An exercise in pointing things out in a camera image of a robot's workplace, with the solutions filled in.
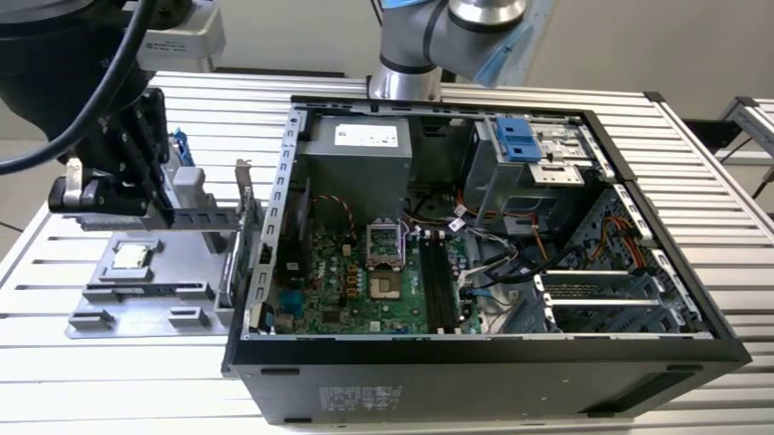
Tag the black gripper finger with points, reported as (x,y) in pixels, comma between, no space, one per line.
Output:
(109,195)
(153,127)

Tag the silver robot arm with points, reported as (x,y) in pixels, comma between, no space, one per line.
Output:
(412,45)

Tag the RAM slot white clips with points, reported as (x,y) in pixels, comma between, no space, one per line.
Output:
(434,281)
(450,281)

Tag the hard disk in blue carrier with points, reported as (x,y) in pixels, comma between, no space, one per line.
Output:
(182,151)

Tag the silver CPU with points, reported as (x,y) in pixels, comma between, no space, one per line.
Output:
(133,256)

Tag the grey parts rack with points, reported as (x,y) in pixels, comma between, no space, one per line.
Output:
(182,263)

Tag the graphics card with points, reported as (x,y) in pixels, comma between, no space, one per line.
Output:
(245,235)

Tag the grey power supply unit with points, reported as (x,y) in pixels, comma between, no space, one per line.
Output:
(357,181)

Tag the green motherboard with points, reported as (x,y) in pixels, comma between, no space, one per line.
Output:
(339,290)

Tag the CPU socket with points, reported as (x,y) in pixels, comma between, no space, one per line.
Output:
(385,285)

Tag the grey optical drive cage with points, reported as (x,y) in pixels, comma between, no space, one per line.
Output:
(502,181)

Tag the blue drive latch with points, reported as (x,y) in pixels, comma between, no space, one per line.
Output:
(517,136)

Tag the black open PC case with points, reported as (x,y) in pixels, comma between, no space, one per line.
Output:
(484,385)

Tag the metal slat side table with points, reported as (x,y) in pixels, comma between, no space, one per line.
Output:
(750,113)

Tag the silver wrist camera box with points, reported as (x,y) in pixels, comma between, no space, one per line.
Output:
(182,41)

